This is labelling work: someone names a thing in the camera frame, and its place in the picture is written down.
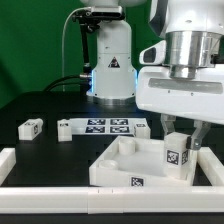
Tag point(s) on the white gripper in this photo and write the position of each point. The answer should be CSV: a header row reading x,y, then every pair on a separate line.
x,y
199,99

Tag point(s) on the white square tabletop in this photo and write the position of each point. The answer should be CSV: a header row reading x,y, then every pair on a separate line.
x,y
134,162

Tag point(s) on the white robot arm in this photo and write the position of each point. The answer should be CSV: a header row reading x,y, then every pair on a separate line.
x,y
181,76

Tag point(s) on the white U-shaped obstacle fence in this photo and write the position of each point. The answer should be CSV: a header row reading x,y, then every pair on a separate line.
x,y
94,200

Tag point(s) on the white marker base plate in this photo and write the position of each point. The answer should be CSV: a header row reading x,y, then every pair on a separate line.
x,y
104,126

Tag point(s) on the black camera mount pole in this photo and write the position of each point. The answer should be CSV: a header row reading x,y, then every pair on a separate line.
x,y
88,24

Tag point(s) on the black camera on mount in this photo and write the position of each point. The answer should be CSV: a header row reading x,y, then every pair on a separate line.
x,y
115,12

